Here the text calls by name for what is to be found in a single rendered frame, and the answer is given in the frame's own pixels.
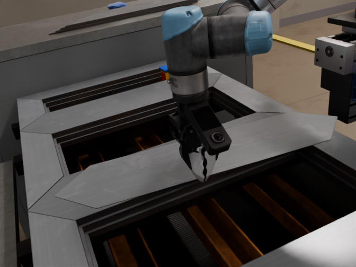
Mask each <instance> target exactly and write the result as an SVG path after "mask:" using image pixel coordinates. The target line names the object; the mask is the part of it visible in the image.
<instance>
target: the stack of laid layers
mask: <svg viewBox="0 0 356 267"><path fill-rule="evenodd" d="M159 81H162V76H161V70H160V69H155V70H151V71H148V72H144V73H141V74H137V75H133V76H129V77H125V78H121V79H118V80H115V81H110V82H107V83H103V84H99V85H95V86H91V87H87V88H84V89H81V90H76V91H73V92H69V93H65V94H61V95H57V96H53V97H50V98H47V99H43V100H42V102H43V106H44V109H45V112H46V113H49V112H50V111H53V110H57V109H61V108H65V107H67V106H71V105H75V104H79V103H82V102H86V101H90V100H93V99H97V98H100V97H104V96H107V95H111V94H115V93H119V92H122V91H126V90H129V89H132V88H136V87H140V86H144V85H147V84H151V83H154V82H159ZM208 93H209V95H208V97H207V98H206V100H207V102H208V103H209V102H213V103H215V104H217V105H218V106H220V107H221V108H223V109H224V110H226V111H227V112H229V113H230V114H232V115H233V116H235V117H236V118H237V119H235V120H232V121H229V122H226V123H223V124H222V126H223V127H224V128H225V129H228V128H232V127H235V126H239V125H242V124H246V123H249V122H253V121H257V120H261V119H264V118H268V117H272V116H275V115H278V114H283V113H271V112H255V111H253V110H252V109H250V108H248V107H246V106H245V105H243V104H241V103H240V102H238V101H236V100H234V99H233V98H231V97H230V96H228V95H226V94H225V93H223V92H221V91H220V90H218V89H216V88H214V87H213V86H212V87H209V88H208ZM176 110H177V103H176V102H175V101H174V100H173V99H169V100H165V101H162V102H158V103H155V104H151V105H148V106H145V107H142V108H138V109H135V110H131V111H128V112H125V113H121V114H117V115H114V116H111V117H108V118H104V119H101V120H98V121H94V122H90V123H87V124H84V125H81V126H78V127H74V128H70V129H67V130H64V131H60V132H57V133H53V134H52V137H53V140H54V144H55V148H56V151H57V155H58V158H59V162H60V166H61V169H62V172H63V177H62V178H61V179H60V180H59V181H58V182H57V183H56V184H55V185H54V186H53V187H52V188H51V189H49V190H48V191H47V192H46V193H45V194H44V195H43V196H42V197H41V198H40V199H39V200H38V201H37V202H36V203H35V204H34V205H33V206H32V207H31V208H30V209H29V210H28V212H34V213H39V214H43V215H48V216H54V217H59V218H65V219H70V220H75V221H76V222H77V226H78V230H79V233H80V236H81V239H82V243H83V247H84V251H85V254H86V258H87V261H88V265H89V267H99V266H98V264H97V260H96V257H95V254H94V251H93V248H92V244H91V241H90V239H92V238H95V237H98V236H100V235H103V234H106V233H108V232H111V231H113V230H115V229H118V228H120V227H123V226H126V225H128V224H131V223H134V222H135V221H138V220H141V219H144V218H146V217H149V216H151V215H154V214H156V213H158V212H161V211H164V210H166V209H169V208H171V207H174V206H177V205H178V204H182V203H184V202H187V201H189V200H192V199H194V198H197V197H199V196H202V195H204V194H207V193H209V192H212V191H214V190H217V189H220V188H222V187H225V186H227V185H230V184H232V183H235V182H237V181H240V180H242V179H245V178H247V177H250V176H252V175H255V174H257V173H260V172H263V171H265V170H268V169H270V168H273V167H275V166H278V165H280V164H283V163H285V162H288V161H290V160H293V159H295V158H298V159H299V160H301V161H302V162H304V163H306V164H307V165H309V166H310V167H312V168H313V169H315V170H316V171H318V172H319V173H321V174H322V175H324V176H325V177H327V178H328V179H330V180H331V181H333V182H334V183H336V184H337V185H339V186H340V187H342V188H343V189H345V190H346V191H348V192H349V193H351V194H352V195H354V196H355V197H356V171H355V170H353V169H352V168H350V167H348V166H346V165H345V164H343V163H341V162H340V161H338V160H337V159H335V158H333V157H332V156H330V155H328V154H326V153H325V152H323V151H321V150H320V149H318V148H316V147H314V146H313V145H312V146H308V147H305V148H302V149H298V150H295V151H292V152H289V153H285V154H282V155H279V156H275V157H271V158H268V159H265V160H262V161H259V162H255V163H252V164H248V165H244V166H241V167H238V168H234V169H231V170H228V171H224V172H221V173H217V174H214V175H210V176H209V177H208V179H207V180H206V181H204V182H201V181H199V180H194V181H190V182H186V183H183V184H179V185H176V186H173V187H170V188H167V189H163V190H159V191H156V192H152V193H149V194H146V195H142V196H139V197H136V198H132V199H129V200H125V201H121V202H118V203H115V204H111V205H108V206H105V207H102V208H97V209H95V208H92V207H88V206H85V205H82V204H79V203H75V202H71V201H68V200H64V199H61V198H57V197H54V195H55V194H56V193H57V192H59V191H60V190H61V189H62V188H63V187H65V186H66V185H67V184H68V183H69V182H70V181H72V180H73V179H74V178H75V177H76V176H78V175H79V174H80V173H81V172H82V171H83V170H82V171H79V172H76V173H73V174H69V171H68V168H67V164H66V161H65V158H64V155H63V151H62V148H64V147H67V146H71V145H74V144H77V143H81V142H83V141H87V140H90V139H93V138H96V137H99V136H103V135H106V134H110V133H112V132H115V131H119V130H122V129H125V128H129V127H132V126H135V125H138V124H141V123H144V122H148V121H151V120H155V119H158V118H161V117H164V116H167V115H169V114H172V113H175V111H176Z"/></svg>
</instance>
